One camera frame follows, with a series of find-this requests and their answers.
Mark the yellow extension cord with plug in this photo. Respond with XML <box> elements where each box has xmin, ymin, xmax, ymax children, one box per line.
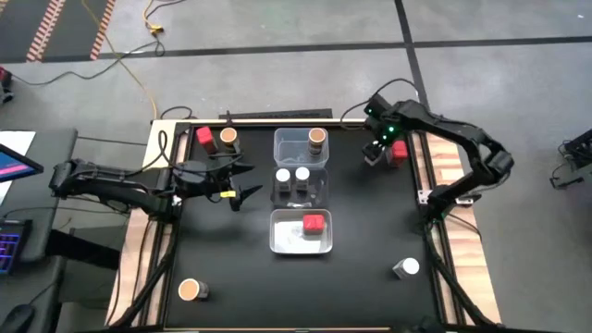
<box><xmin>142</xmin><ymin>0</ymin><xmax>186</xmax><ymax>36</ymax></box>

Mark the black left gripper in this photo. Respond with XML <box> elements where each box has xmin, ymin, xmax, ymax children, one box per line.
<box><xmin>203</xmin><ymin>160</ymin><xmax>264</xmax><ymax>213</ymax></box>

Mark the white plastic bin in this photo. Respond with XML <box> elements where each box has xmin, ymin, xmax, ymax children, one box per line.
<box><xmin>268</xmin><ymin>208</ymin><xmax>334</xmax><ymax>256</ymax></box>

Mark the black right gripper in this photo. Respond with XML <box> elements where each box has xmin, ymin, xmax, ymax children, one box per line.
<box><xmin>364</xmin><ymin>118</ymin><xmax>400</xmax><ymax>166</ymax></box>

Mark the black floor cable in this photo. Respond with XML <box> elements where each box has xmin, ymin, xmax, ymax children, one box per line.
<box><xmin>8</xmin><ymin>34</ymin><xmax>167</xmax><ymax>88</ymax></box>

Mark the backlit computer keyboard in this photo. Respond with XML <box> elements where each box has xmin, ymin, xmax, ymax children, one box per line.
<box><xmin>0</xmin><ymin>219</ymin><xmax>33</xmax><ymax>277</ymax></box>

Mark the thin yellow cable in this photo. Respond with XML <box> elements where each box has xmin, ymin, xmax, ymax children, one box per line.
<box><xmin>68</xmin><ymin>0</ymin><xmax>161</xmax><ymax>120</ymax></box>

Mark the red lid spice jar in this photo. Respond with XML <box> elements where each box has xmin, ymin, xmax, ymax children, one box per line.
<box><xmin>195</xmin><ymin>126</ymin><xmax>218</xmax><ymax>154</ymax></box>
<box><xmin>387</xmin><ymin>140</ymin><xmax>410</xmax><ymax>168</ymax></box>
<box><xmin>302</xmin><ymin>213</ymin><xmax>327</xmax><ymax>236</ymax></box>

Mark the black computer mouse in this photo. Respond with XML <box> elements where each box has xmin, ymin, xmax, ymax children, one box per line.
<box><xmin>0</xmin><ymin>304</ymin><xmax>28</xmax><ymax>333</ymax></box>

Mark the laptop computer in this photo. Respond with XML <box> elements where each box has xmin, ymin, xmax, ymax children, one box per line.
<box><xmin>0</xmin><ymin>128</ymin><xmax>79</xmax><ymax>265</ymax></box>

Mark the brown lid spice jar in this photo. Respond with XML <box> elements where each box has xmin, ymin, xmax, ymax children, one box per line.
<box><xmin>306</xmin><ymin>127</ymin><xmax>328</xmax><ymax>156</ymax></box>
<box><xmin>178</xmin><ymin>277</ymin><xmax>210</xmax><ymax>302</ymax></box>
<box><xmin>218</xmin><ymin>128</ymin><xmax>241</xmax><ymax>154</ymax></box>

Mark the clear plastic bin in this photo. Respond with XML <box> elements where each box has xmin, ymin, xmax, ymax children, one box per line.
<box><xmin>273</xmin><ymin>127</ymin><xmax>329</xmax><ymax>170</ymax></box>
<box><xmin>270</xmin><ymin>166</ymin><xmax>330</xmax><ymax>210</ymax></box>

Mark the white paper sheet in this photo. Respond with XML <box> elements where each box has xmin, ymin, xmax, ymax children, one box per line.
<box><xmin>0</xmin><ymin>130</ymin><xmax>37</xmax><ymax>204</ymax></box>

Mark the black orange striped floor mat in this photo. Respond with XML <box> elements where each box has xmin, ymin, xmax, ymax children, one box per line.
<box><xmin>0</xmin><ymin>0</ymin><xmax>117</xmax><ymax>64</ymax></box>

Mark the black desk beam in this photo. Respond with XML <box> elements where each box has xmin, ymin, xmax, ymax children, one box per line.
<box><xmin>44</xmin><ymin>228</ymin><xmax>122</xmax><ymax>272</ymax></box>

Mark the white lid spice jar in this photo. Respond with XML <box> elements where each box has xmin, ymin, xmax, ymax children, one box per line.
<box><xmin>274</xmin><ymin>167</ymin><xmax>293</xmax><ymax>193</ymax></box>
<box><xmin>293</xmin><ymin>166</ymin><xmax>312</xmax><ymax>191</ymax></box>
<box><xmin>364</xmin><ymin>143</ymin><xmax>386</xmax><ymax>167</ymax></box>
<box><xmin>391</xmin><ymin>257</ymin><xmax>421</xmax><ymax>280</ymax></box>

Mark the angled computer monitor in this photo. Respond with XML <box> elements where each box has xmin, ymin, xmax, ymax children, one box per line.
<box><xmin>0</xmin><ymin>142</ymin><xmax>45</xmax><ymax>184</ymax></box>

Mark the red and black device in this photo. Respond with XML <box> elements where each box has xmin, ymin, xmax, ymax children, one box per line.
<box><xmin>0</xmin><ymin>66</ymin><xmax>15</xmax><ymax>105</ymax></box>

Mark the long black power strip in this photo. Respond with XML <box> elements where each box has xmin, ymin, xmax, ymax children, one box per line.
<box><xmin>217</xmin><ymin>108</ymin><xmax>334</xmax><ymax>121</ymax></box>

